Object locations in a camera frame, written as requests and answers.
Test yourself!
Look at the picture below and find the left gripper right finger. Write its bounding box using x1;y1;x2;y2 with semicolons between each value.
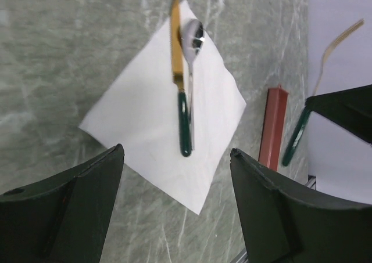
230;149;371;262

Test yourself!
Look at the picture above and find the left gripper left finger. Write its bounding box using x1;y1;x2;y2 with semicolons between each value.
1;144;124;262

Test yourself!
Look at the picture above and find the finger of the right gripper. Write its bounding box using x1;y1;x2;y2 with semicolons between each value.
305;85;371;145

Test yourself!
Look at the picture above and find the white paper napkin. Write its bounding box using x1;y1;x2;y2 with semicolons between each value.
80;20;246;214

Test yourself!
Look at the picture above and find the gold knife green handle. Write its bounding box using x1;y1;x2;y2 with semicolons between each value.
170;0;192;157

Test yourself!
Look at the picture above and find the silver spoon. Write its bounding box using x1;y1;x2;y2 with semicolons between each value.
180;18;206;130

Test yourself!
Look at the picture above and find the brown utensil tray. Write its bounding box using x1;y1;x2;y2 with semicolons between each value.
259;85;288;171

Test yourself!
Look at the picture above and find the right side aluminium rail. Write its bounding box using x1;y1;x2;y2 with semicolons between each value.
305;175;316;190

